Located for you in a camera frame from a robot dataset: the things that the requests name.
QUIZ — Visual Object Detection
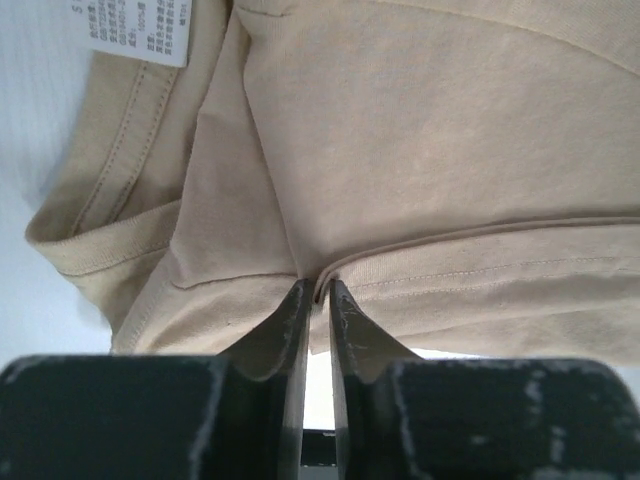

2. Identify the beige t shirt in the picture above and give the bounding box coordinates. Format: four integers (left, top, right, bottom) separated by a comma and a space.
25, 1, 639, 365

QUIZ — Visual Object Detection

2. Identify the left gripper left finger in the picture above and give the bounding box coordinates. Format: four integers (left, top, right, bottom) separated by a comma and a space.
1, 280, 310, 479

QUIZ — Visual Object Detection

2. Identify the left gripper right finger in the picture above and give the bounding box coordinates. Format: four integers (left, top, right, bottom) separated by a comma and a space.
329, 280, 639, 479

